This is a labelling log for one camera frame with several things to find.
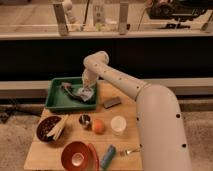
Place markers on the grey-blue towel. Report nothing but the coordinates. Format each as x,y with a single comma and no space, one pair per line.
85,94

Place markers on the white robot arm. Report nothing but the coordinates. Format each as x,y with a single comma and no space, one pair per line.
160,123

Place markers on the dark tongs in tray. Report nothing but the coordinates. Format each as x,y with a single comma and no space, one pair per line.
67,88

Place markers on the green plastic tray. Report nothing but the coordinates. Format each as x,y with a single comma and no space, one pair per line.
58,100

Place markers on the dark grey rectangular block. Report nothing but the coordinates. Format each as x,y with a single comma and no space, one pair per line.
111,102

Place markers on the wooden board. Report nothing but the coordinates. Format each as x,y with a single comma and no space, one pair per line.
47,156

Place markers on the white plastic cup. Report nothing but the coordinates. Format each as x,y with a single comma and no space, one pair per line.
118,125

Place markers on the orange fruit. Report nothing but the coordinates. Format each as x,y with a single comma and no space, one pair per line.
98,126

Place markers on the small metal cup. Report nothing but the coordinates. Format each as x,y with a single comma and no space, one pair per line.
85,121

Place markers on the metal fork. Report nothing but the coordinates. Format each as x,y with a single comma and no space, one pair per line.
127,152

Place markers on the dark brown bowl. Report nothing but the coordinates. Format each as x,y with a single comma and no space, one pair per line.
45,126

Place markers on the red plate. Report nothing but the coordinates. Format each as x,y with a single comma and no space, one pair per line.
94,156

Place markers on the blue-green cylinder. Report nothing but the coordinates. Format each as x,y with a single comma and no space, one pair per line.
108,156

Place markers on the red bowl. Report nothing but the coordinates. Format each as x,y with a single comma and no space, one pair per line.
75,156

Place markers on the black machine in background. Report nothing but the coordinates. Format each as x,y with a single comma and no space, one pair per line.
180,10

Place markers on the right metal post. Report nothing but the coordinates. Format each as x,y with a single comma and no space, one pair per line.
123,15

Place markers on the metal post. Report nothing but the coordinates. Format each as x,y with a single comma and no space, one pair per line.
60,18
123,15

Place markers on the left metal post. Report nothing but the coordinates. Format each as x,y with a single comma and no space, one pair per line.
60,18

